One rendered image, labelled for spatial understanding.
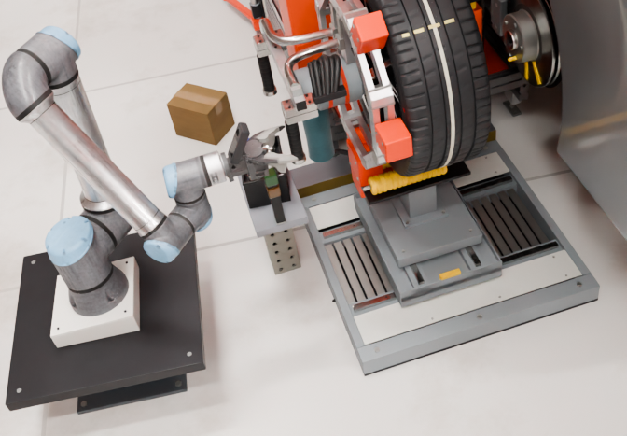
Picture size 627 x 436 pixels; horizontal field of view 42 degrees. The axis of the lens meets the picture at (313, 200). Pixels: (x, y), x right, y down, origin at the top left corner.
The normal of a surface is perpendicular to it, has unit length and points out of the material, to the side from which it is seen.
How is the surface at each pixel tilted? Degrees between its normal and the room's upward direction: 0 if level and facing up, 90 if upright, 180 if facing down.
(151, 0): 0
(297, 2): 90
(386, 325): 0
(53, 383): 0
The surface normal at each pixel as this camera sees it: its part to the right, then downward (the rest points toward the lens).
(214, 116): 0.88, 0.25
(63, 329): -0.20, -0.73
